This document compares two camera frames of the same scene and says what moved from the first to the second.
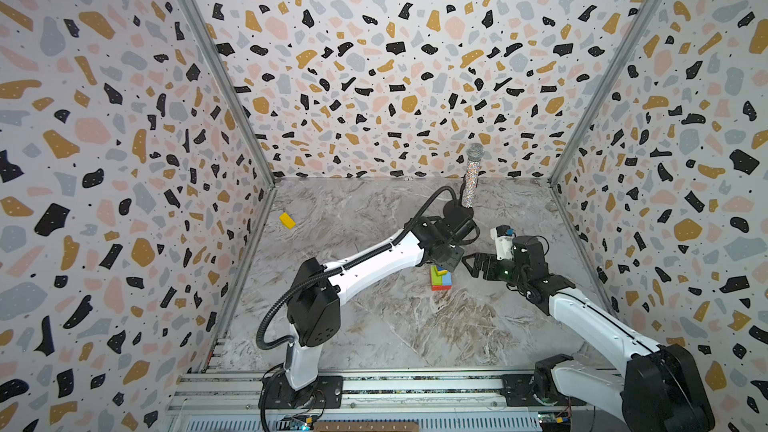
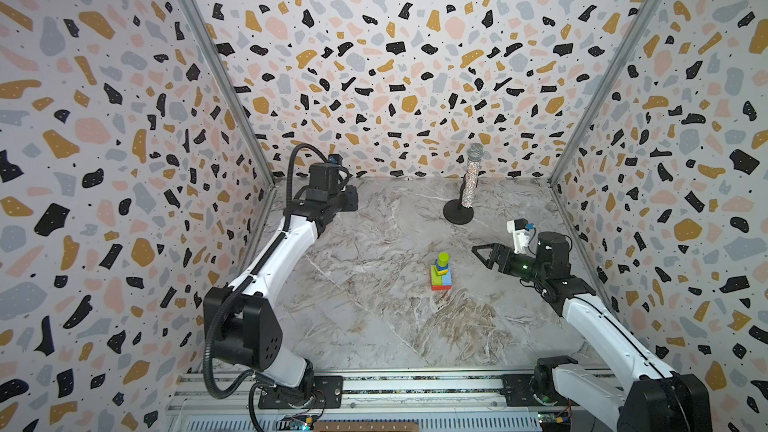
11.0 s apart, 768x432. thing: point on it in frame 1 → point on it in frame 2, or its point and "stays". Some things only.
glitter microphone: [474, 152] stays
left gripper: [454, 262] → [353, 194]
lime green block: [436, 278] stays
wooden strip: [400, 426] stays
